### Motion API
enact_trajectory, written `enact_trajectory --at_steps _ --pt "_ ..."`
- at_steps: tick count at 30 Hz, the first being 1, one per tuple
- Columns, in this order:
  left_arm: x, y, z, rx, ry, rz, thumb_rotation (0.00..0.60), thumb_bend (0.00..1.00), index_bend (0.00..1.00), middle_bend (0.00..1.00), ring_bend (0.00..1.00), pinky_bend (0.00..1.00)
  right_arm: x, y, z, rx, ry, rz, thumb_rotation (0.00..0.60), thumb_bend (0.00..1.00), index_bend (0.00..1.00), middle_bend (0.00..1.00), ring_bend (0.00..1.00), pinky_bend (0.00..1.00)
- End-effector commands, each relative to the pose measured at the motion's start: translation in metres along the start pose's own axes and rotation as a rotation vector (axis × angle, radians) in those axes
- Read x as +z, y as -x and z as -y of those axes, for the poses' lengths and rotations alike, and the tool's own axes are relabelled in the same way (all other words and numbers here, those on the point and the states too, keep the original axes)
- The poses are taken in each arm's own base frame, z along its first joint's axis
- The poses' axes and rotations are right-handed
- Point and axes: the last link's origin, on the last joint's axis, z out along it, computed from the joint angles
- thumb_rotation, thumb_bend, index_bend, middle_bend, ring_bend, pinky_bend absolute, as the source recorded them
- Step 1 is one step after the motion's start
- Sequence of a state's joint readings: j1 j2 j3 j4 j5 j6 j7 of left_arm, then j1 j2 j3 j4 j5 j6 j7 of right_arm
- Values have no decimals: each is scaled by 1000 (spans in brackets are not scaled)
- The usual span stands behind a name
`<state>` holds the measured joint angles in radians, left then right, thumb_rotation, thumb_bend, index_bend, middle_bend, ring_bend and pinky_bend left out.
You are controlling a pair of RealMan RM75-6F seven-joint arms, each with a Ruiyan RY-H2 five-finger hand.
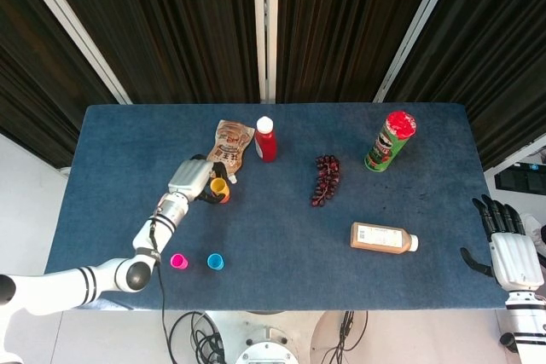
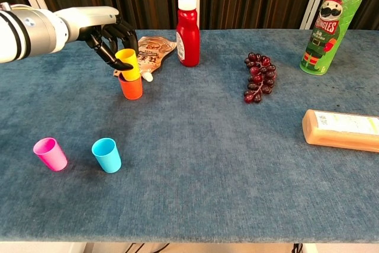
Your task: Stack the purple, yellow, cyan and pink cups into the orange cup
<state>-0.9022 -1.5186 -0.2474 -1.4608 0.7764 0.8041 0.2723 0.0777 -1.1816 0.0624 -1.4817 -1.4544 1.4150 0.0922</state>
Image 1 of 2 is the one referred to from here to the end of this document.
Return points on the black monitor device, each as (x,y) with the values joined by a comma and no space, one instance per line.
(520,178)

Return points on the red grape bunch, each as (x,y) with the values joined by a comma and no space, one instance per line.
(326,180)

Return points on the white frame post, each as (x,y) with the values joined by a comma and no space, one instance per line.
(72,27)
(416,27)
(264,27)
(518,154)

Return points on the blue plastic cup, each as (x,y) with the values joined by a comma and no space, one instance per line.
(215,261)

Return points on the red ketchup squeeze bottle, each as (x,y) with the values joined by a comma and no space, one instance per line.
(266,146)

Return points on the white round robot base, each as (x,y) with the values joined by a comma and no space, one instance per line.
(266,349)

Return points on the orange juice bottle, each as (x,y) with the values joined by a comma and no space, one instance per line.
(379,239)

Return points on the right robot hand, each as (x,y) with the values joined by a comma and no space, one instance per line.
(514,261)

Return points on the blue velvet tablecloth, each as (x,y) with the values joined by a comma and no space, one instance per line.
(277,227)

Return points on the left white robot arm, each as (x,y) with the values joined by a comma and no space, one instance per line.
(64,285)

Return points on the green Pringles can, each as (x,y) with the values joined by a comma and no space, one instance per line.
(386,146)

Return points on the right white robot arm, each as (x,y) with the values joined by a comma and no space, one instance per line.
(526,321)

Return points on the yellow plastic cup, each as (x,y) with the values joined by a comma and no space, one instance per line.
(218,186)

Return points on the brown spout pouch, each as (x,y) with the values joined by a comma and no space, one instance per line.
(232,142)

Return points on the dark slatted curtain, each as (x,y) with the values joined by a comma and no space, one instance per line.
(183,27)

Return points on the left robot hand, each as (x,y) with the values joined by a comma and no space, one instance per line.
(189,176)

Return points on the pink plastic cup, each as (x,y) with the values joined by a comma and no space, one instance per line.
(178,261)

